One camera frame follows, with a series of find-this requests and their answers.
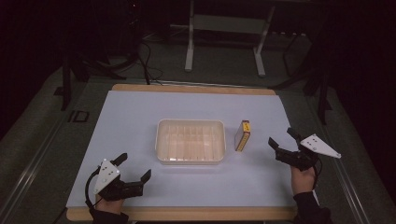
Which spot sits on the white paper table cover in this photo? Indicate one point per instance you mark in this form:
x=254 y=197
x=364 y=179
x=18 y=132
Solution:
x=130 y=124

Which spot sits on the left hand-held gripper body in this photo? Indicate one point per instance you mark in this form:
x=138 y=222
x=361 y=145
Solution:
x=115 y=185

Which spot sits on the yellow and white small box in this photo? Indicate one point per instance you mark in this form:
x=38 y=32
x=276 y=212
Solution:
x=242 y=136

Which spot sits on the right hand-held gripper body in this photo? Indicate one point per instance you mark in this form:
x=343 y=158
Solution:
x=306 y=151

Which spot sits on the black tripod stand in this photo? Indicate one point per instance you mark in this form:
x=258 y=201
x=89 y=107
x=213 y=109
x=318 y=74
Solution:
x=67 y=71

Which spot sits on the person's right hand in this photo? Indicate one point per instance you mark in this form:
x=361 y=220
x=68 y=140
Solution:
x=302 y=181

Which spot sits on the white plastic tray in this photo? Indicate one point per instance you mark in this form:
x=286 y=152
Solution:
x=190 y=141

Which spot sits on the white metal stand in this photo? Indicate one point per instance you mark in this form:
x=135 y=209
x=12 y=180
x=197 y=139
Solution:
x=260 y=46

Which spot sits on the person's left hand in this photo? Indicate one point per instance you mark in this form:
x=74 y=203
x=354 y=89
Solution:
x=110 y=205

